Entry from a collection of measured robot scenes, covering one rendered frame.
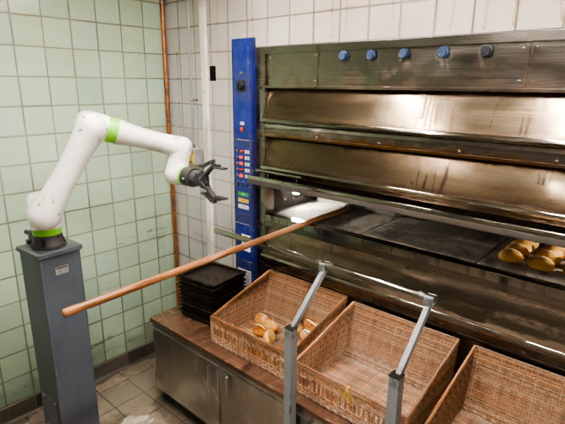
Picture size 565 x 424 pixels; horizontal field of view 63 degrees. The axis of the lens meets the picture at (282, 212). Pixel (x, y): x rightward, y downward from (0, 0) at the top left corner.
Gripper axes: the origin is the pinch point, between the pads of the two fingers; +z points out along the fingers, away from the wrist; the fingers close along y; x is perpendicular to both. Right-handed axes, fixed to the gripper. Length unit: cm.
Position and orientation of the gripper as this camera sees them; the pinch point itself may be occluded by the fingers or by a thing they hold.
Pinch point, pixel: (224, 183)
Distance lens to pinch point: 207.6
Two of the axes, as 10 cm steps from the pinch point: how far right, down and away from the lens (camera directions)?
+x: -6.5, 2.0, -7.3
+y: -0.1, 9.6, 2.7
